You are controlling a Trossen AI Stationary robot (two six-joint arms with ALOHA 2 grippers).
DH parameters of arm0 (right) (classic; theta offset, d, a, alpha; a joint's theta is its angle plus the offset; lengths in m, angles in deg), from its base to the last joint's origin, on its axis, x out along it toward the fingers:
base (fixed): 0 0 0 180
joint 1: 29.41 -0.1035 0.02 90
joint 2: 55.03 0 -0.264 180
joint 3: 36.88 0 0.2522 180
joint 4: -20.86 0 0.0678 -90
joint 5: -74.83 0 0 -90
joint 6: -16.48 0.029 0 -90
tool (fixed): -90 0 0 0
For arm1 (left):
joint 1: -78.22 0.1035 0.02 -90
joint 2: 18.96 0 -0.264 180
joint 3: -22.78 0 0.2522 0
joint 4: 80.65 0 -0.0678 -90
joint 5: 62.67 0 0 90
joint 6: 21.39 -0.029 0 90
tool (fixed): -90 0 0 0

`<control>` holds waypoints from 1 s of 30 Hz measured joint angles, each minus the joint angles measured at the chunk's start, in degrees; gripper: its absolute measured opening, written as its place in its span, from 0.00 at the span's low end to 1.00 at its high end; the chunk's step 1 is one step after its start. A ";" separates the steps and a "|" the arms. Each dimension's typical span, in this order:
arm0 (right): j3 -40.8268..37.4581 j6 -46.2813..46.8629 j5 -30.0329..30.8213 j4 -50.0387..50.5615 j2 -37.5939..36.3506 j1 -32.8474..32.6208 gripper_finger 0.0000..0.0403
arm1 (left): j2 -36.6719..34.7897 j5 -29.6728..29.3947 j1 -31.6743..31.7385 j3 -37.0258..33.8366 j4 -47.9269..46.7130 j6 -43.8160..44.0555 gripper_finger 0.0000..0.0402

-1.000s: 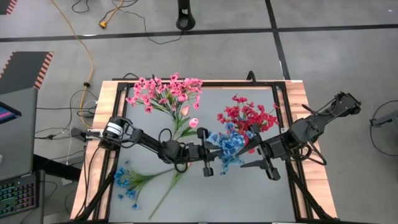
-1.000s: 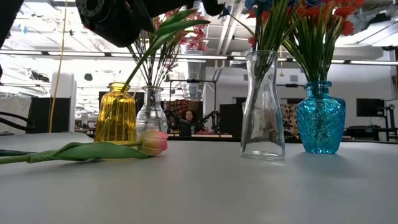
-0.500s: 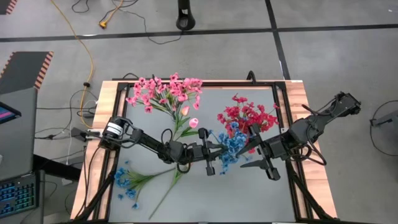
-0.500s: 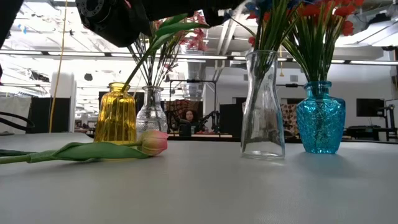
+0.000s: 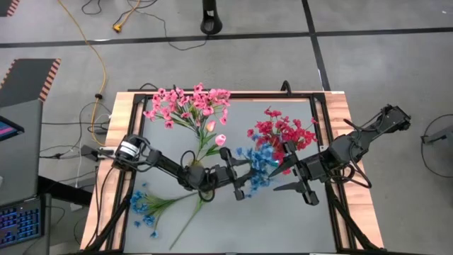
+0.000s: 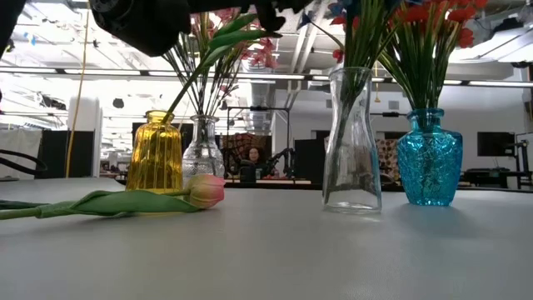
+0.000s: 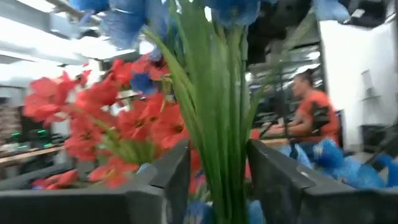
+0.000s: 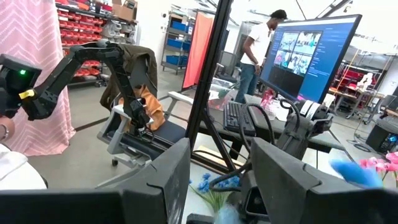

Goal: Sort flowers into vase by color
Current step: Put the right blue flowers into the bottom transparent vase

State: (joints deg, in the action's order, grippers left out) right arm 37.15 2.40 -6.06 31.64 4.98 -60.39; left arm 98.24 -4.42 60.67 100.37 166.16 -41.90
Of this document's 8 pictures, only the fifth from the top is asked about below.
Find black power strip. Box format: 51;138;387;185
80;144;116;160

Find green stems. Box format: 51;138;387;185
235;143;280;199

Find black stand base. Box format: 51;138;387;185
200;0;224;35

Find grey stand foot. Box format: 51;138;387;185
420;125;453;146

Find yellow floor extension cable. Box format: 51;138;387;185
56;0;142;146

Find blue artificial flower bunch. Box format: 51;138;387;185
130;182;201;239

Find wooden table border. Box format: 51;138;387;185
80;91;385;251

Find black computer monitor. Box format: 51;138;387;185
0;115;25;142

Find pink artificial flower bunch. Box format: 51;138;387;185
142;86;194;130
183;82;233;134

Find black floor mat orange stripes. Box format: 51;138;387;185
0;58;62;109
0;0;21;18

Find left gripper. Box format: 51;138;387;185
207;146;256;202

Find keyboard with lit keys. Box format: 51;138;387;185
0;196;45;249

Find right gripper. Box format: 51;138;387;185
268;140;332;207

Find blue artificial flowers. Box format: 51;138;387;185
83;90;383;255

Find thin black floor cable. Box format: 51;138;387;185
38;101;114;160
420;113;453;179
81;0;208;51

